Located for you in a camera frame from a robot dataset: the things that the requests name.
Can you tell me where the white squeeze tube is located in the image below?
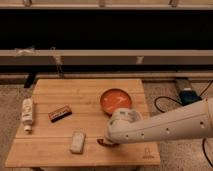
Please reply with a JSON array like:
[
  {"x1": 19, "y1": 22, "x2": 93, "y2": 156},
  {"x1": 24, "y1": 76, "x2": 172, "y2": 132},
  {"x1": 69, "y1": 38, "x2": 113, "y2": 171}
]
[{"x1": 21, "y1": 98, "x2": 34, "y2": 133}]

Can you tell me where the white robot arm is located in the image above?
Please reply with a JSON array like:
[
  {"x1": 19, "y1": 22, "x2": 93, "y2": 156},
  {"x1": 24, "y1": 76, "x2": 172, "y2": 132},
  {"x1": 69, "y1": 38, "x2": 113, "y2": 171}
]
[{"x1": 105, "y1": 98, "x2": 213, "y2": 144}]

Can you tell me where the orange bowl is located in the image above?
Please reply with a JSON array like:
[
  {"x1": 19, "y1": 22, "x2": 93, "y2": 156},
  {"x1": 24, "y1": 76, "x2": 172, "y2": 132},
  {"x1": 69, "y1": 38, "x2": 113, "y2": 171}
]
[{"x1": 100, "y1": 88, "x2": 132, "y2": 115}]

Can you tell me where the black cable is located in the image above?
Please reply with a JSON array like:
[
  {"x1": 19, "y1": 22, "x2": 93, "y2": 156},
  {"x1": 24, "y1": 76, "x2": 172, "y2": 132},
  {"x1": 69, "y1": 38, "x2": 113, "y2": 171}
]
[{"x1": 153, "y1": 79, "x2": 213, "y2": 168}]

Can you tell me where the black power adapter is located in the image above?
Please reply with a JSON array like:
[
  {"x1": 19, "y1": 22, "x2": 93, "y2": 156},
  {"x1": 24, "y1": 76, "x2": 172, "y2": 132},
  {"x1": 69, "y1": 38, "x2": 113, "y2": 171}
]
[{"x1": 175, "y1": 78, "x2": 201, "y2": 106}]

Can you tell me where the dark red pepper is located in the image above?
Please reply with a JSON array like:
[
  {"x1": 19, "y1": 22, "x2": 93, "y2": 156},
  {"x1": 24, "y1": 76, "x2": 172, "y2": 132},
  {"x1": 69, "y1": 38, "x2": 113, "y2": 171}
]
[{"x1": 97, "y1": 138, "x2": 119, "y2": 147}]

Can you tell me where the white sponge block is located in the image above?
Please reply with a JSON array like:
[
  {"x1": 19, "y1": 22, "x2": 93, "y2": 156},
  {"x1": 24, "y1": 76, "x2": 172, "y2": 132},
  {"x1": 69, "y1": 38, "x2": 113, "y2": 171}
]
[{"x1": 70, "y1": 132, "x2": 86, "y2": 154}]

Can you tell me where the brown chocolate bar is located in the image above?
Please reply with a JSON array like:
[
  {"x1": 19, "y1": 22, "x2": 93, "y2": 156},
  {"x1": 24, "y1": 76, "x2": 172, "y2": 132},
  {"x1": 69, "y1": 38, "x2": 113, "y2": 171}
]
[{"x1": 48, "y1": 106, "x2": 72, "y2": 123}]

